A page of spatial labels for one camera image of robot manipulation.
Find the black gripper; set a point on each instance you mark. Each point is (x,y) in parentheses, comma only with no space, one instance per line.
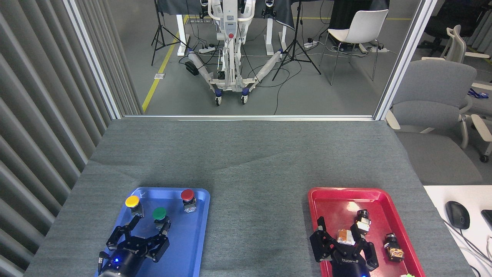
(123,263)
(349,267)

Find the green push button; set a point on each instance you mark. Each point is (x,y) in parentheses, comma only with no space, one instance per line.
(159,213)

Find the yellow push button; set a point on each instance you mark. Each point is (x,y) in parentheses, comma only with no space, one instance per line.
(132,201)

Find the red push button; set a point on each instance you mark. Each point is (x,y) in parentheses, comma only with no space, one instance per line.
(187,194)

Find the blue plastic tray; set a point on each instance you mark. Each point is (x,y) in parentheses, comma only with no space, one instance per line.
(184,238)

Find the red plastic tray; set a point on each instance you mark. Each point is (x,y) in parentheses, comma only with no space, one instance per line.
(334,200)

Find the white desk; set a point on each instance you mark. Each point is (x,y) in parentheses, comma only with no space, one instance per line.
(438,196)

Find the black computer mouse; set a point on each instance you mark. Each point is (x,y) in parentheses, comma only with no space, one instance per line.
(457,214)

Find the grey felt table cover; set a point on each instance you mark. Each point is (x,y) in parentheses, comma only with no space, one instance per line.
(250,173)

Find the flat black device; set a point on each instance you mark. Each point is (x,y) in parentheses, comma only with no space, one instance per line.
(488,217)

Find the silver floor plate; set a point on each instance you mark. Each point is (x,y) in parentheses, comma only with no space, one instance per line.
(159,76)

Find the black foot pedal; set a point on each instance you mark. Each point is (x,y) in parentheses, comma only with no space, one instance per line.
(191,68)

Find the white-armed office chair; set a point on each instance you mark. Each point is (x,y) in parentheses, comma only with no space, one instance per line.
(482,129)

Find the grey office chair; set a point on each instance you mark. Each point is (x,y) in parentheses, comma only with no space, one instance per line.
(434,88)

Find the white power strip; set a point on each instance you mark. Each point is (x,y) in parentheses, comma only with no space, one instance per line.
(206,49)
(378,49)
(310,44)

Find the white-legged desk with black cloth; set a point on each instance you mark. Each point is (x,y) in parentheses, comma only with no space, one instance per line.
(181,34)

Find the black tripod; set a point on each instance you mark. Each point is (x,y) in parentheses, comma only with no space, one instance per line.
(295,43)
(158,29)

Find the white plastic chair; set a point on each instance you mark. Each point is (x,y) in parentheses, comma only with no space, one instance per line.
(365,25)

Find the white office chair with headrest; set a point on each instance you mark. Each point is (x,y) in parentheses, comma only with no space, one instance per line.
(456,48)

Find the white stand on wheels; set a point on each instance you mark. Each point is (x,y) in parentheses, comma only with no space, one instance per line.
(230,23)

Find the black office chair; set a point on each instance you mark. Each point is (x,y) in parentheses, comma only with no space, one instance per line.
(453,15)

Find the white and orange switch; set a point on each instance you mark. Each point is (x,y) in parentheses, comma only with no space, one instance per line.
(344,236)

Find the black and white switch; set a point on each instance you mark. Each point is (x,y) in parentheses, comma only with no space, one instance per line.
(363,223)

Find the black switch with orange base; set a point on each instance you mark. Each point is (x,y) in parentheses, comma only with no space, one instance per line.
(395,252)

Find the silver horizontal rail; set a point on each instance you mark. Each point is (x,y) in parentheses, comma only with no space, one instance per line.
(250,117)

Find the silver post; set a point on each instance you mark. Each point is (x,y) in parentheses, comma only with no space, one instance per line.
(92,57)
(404,57)

